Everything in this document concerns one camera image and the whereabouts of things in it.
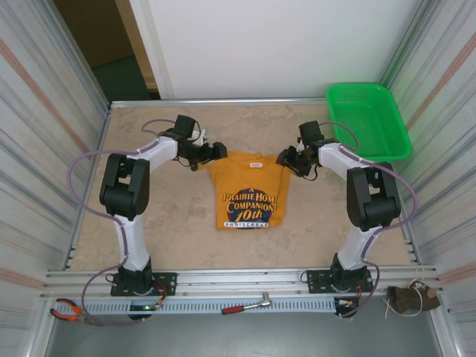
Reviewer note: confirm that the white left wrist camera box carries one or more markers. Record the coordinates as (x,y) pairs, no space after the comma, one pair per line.
(201,137)

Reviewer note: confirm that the aluminium table edge frame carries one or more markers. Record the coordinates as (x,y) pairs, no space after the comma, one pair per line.
(223,101)

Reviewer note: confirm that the yellow printed t-shirt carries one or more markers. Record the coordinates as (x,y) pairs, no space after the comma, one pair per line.
(245,178)

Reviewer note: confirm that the aluminium mounting rail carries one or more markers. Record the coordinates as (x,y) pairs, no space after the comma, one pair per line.
(241,279)

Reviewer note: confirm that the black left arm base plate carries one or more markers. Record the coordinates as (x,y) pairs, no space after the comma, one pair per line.
(167,284)

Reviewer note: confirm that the beige door jamb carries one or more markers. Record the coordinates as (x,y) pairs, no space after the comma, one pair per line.
(136,41)

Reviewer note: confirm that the green plastic basket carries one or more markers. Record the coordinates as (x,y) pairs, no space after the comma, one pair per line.
(372,130)

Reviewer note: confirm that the brown door panel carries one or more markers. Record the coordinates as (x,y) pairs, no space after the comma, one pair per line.
(93,29)

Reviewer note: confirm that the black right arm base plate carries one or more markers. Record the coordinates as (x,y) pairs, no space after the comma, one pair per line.
(316,282)

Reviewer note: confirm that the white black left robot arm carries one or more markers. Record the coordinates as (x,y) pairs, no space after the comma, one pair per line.
(124,186)

